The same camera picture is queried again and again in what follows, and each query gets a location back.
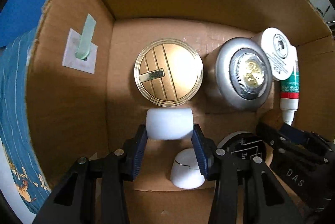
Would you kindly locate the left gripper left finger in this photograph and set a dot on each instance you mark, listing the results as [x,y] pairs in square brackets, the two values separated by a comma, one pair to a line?
[134,149]

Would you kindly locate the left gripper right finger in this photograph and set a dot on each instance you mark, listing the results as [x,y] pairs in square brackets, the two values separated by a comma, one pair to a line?
[204,149]

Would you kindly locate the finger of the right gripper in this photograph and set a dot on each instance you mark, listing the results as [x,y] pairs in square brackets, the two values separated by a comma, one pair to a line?
[311,141]
[277,139]

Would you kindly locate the black patterned round tin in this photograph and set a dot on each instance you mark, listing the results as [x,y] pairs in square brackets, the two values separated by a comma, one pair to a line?
[241,148]

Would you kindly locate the white earbud case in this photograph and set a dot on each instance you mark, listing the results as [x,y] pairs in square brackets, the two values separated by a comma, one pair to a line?
[185,172]

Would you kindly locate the white cylinder container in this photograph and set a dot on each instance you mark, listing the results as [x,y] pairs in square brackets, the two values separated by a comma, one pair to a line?
[169,123]

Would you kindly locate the green white glue tube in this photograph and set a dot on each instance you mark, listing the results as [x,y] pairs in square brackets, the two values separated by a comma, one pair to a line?
[290,91]

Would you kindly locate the silver round tin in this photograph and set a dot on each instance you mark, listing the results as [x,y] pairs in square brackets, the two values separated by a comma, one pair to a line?
[238,75]

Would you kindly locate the gold round tin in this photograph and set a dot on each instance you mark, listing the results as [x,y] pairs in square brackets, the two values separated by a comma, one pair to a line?
[168,72]

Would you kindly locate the white cream jar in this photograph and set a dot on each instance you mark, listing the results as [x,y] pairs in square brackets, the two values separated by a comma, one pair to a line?
[277,48]

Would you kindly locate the open cardboard box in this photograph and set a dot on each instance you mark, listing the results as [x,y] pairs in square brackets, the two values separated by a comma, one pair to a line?
[83,104]

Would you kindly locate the blue striped bedsheet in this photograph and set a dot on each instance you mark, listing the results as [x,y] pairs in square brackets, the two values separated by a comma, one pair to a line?
[28,177]

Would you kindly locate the blue foam mat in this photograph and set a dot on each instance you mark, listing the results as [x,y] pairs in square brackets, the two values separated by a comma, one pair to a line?
[18,17]

